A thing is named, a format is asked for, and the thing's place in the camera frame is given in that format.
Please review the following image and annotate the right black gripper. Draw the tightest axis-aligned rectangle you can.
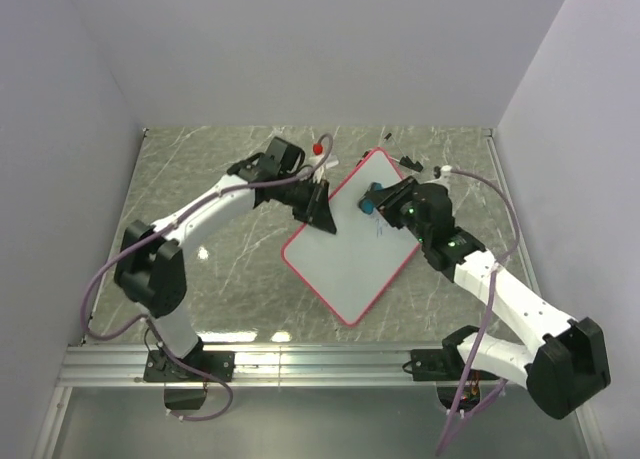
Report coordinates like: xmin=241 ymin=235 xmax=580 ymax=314
xmin=365 ymin=176 xmax=430 ymax=244

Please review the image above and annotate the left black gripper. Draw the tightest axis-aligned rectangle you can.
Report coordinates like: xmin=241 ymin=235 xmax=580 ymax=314
xmin=275 ymin=173 xmax=336 ymax=233

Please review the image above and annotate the blue whiteboard eraser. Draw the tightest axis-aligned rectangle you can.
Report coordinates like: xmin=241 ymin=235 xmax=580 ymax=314
xmin=357 ymin=182 xmax=383 ymax=215

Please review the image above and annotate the red framed whiteboard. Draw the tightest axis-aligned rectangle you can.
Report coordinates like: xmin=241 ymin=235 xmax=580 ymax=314
xmin=281 ymin=147 xmax=419 ymax=326

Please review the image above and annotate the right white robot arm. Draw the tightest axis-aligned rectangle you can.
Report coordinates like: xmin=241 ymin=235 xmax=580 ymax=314
xmin=359 ymin=177 xmax=611 ymax=419

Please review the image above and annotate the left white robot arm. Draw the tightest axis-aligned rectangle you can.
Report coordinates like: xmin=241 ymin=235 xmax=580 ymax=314
xmin=114 ymin=133 xmax=337 ymax=381

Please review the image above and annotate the whiteboard wire stand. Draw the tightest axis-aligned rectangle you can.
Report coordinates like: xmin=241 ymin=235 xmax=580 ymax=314
xmin=376 ymin=130 xmax=424 ymax=173

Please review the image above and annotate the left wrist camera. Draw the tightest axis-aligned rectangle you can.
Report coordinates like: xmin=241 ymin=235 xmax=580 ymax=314
xmin=309 ymin=143 xmax=339 ymax=183

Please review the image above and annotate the right side aluminium rail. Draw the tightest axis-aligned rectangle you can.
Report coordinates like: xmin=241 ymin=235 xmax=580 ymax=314
xmin=482 ymin=128 xmax=541 ymax=295

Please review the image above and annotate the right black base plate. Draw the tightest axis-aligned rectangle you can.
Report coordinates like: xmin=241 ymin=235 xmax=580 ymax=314
xmin=408 ymin=347 xmax=502 ymax=381

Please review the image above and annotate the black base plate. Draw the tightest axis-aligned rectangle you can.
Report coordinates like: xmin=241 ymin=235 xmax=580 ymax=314
xmin=408 ymin=347 xmax=502 ymax=381
xmin=143 ymin=350 xmax=235 ymax=383

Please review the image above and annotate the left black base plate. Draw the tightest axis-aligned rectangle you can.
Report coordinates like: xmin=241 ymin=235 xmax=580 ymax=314
xmin=143 ymin=350 xmax=235 ymax=383

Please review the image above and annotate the aluminium mounting rail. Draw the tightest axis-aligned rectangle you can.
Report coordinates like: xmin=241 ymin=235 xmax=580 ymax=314
xmin=56 ymin=342 xmax=458 ymax=389

